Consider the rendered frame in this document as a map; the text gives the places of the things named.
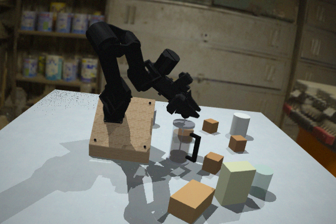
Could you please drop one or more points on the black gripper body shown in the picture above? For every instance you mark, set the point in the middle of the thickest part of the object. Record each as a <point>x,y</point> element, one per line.
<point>175,99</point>

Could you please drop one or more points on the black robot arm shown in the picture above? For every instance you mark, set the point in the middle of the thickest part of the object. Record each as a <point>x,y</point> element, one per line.
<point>111,42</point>

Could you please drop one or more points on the glass french press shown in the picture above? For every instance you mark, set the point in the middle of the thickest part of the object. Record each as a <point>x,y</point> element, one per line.
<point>181,138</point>

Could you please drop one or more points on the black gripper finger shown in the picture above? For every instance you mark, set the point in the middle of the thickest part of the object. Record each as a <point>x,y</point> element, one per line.
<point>192,102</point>
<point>186,109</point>

